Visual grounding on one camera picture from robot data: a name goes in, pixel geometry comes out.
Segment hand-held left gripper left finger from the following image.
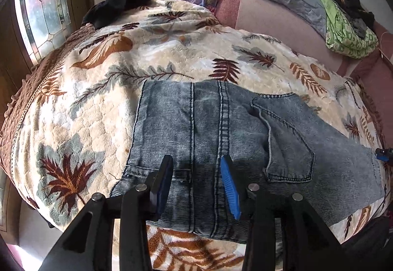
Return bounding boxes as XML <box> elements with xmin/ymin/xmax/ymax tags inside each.
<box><xmin>38</xmin><ymin>154</ymin><xmax>175</xmax><ymax>271</ymax></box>

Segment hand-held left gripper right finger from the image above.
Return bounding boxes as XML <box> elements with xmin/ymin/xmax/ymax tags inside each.
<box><xmin>220</xmin><ymin>155</ymin><xmax>347</xmax><ymax>271</ymax></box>

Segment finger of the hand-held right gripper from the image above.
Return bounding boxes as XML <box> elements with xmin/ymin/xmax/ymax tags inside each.
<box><xmin>375</xmin><ymin>148</ymin><xmax>393</xmax><ymax>165</ymax></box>

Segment blue denim pants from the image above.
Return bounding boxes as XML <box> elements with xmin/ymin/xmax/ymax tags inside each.
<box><xmin>109</xmin><ymin>79</ymin><xmax>386</xmax><ymax>244</ymax></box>

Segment person's dark trousers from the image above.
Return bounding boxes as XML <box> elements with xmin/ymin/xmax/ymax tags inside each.
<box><xmin>341</xmin><ymin>217</ymin><xmax>393</xmax><ymax>271</ymax></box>

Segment green patterned cloth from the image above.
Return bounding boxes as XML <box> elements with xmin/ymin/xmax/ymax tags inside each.
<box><xmin>311</xmin><ymin>0</ymin><xmax>379</xmax><ymax>59</ymax></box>

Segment leaf print fleece blanket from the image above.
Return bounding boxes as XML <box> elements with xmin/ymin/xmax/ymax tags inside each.
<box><xmin>11</xmin><ymin>0</ymin><xmax>387</xmax><ymax>271</ymax></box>

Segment black and grey garment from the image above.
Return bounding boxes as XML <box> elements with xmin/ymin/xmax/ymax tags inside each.
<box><xmin>324</xmin><ymin>0</ymin><xmax>375</xmax><ymax>40</ymax></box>

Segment brown ruffled bedspread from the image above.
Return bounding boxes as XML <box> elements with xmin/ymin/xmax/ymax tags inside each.
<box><xmin>0</xmin><ymin>24</ymin><xmax>93</xmax><ymax>179</ymax></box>

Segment pink bed sheet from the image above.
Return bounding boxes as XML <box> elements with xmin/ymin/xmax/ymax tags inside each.
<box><xmin>215</xmin><ymin>0</ymin><xmax>393</xmax><ymax>127</ymax></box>

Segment stained glass window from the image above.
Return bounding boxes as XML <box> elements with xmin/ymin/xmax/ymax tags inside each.
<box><xmin>12</xmin><ymin>0</ymin><xmax>77</xmax><ymax>66</ymax></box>

